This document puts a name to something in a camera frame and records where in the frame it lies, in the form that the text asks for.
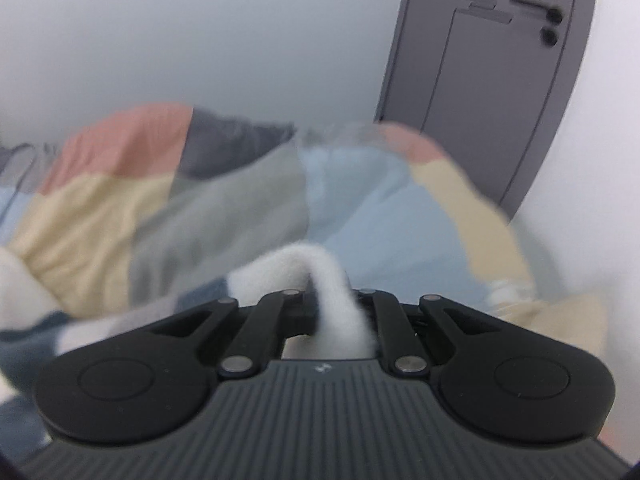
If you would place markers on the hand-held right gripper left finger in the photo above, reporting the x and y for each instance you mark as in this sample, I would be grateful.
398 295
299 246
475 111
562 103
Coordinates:
262 330

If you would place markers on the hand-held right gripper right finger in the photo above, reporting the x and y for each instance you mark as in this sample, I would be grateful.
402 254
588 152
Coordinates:
387 330

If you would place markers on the cream striped fleece garment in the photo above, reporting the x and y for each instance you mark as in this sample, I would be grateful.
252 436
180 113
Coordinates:
335 300

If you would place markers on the patchwork quilt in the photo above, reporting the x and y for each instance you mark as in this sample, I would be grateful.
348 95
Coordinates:
200 200

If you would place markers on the grey door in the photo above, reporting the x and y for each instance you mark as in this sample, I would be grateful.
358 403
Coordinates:
480 100

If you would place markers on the black door lock knob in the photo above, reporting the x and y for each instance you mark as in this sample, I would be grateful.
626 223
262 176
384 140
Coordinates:
550 36

